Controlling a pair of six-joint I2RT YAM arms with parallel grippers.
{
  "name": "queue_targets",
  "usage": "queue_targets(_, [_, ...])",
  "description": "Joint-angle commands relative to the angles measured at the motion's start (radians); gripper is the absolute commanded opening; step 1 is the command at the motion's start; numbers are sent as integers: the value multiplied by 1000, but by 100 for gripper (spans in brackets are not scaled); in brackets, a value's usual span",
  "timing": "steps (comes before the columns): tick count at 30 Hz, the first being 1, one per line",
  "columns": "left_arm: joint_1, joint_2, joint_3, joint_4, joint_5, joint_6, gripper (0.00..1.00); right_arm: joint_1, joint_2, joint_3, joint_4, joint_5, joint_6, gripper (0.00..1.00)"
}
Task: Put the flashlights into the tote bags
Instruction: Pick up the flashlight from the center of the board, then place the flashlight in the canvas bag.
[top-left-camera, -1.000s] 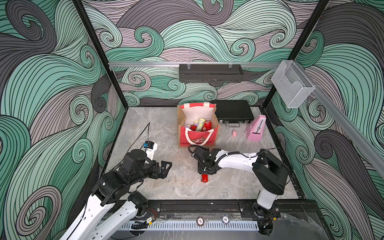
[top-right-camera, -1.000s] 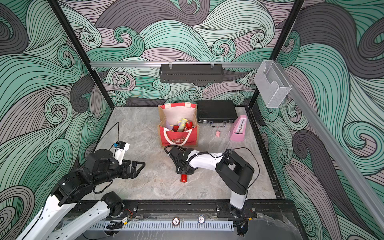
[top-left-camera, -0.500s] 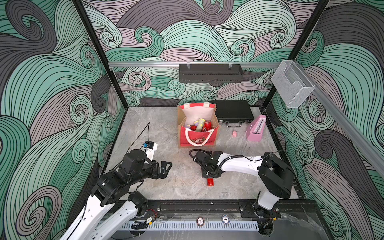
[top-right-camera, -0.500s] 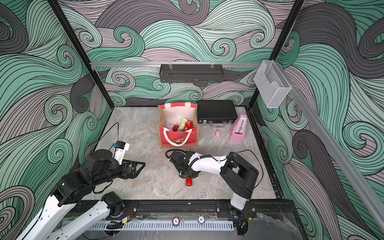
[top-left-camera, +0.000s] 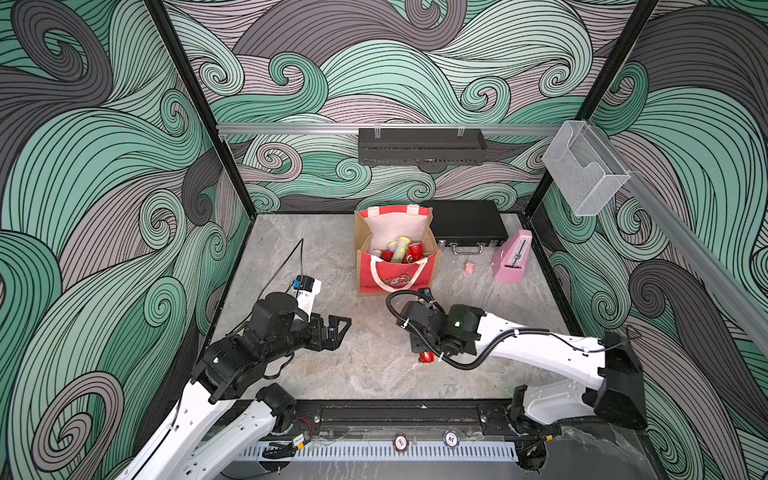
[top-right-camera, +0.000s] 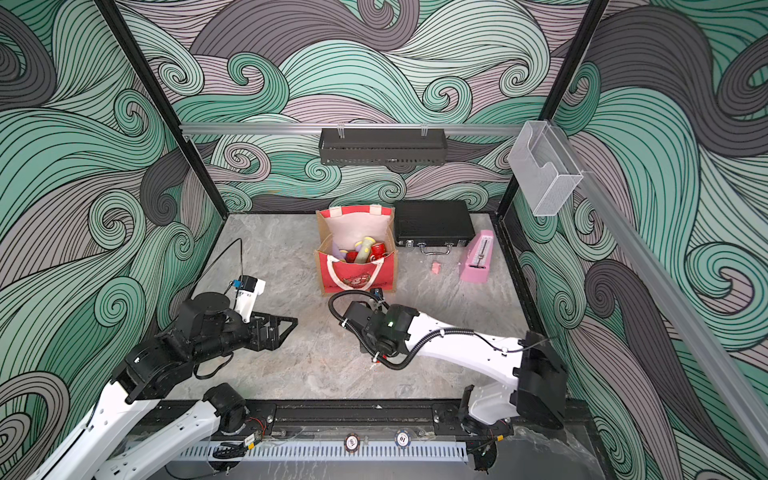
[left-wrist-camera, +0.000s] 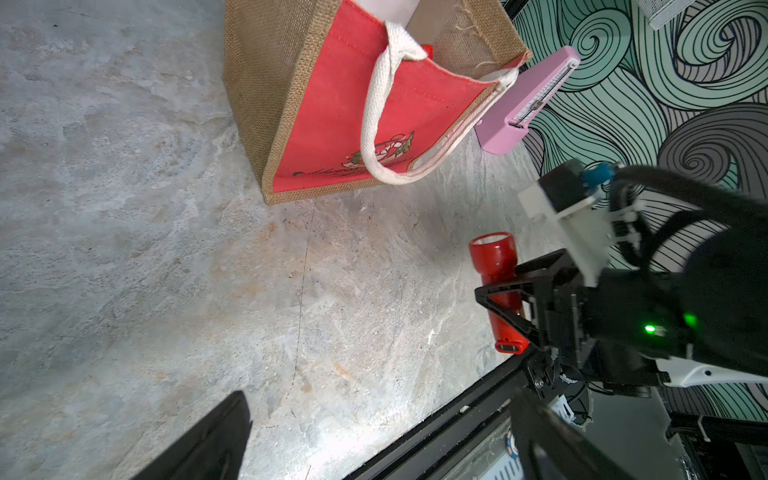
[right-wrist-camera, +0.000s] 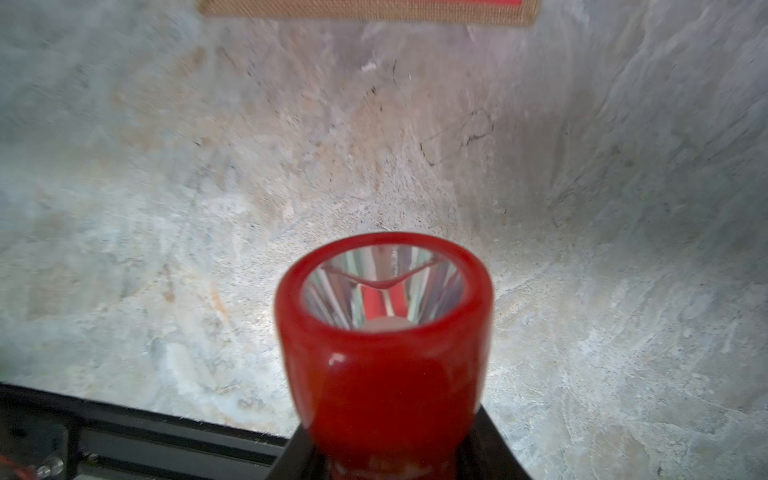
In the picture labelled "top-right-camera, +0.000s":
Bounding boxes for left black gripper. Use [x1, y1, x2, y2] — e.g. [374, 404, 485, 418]
[194, 307, 298, 364]

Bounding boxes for red jute tote bag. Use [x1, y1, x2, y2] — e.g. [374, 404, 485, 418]
[315, 205, 398, 295]

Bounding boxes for pale green flashlight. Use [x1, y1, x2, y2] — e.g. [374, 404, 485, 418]
[354, 236, 377, 264]

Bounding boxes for red flashlight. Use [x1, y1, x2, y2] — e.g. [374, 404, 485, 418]
[369, 242, 387, 262]

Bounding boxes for purple flashlight yellow head bottom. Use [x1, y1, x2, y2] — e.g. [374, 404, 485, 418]
[331, 249, 347, 261]

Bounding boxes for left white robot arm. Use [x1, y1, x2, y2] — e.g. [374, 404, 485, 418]
[30, 309, 298, 479]

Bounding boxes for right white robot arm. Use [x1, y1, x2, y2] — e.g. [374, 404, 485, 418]
[330, 301, 568, 430]

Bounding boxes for pink metronome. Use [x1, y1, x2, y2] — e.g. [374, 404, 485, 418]
[459, 230, 495, 284]

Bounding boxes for black hard carry case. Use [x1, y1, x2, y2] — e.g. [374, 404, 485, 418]
[393, 200, 475, 255]

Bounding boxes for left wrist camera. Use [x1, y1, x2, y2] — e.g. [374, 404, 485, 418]
[171, 275, 266, 341]

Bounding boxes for white perforated cable tray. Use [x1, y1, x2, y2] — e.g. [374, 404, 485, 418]
[173, 440, 469, 464]

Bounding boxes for black wall shelf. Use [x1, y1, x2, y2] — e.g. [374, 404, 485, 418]
[318, 127, 448, 167]

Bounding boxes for clear plastic wall bin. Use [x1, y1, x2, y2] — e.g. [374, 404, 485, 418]
[507, 121, 583, 217]

